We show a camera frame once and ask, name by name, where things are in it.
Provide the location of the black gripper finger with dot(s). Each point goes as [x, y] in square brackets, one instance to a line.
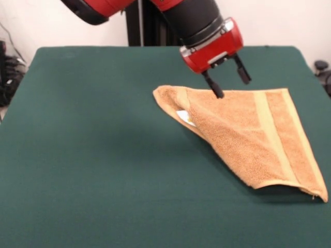
[243, 72]
[214, 87]

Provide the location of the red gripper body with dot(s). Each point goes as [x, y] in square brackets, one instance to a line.
[217, 50]

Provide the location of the tan terry towel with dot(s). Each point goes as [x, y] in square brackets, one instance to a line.
[245, 134]

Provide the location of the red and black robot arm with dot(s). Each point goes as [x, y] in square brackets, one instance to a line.
[191, 18]

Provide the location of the dark green table cloth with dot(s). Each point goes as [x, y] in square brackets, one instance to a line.
[77, 155]

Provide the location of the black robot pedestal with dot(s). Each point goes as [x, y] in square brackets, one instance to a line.
[144, 31]

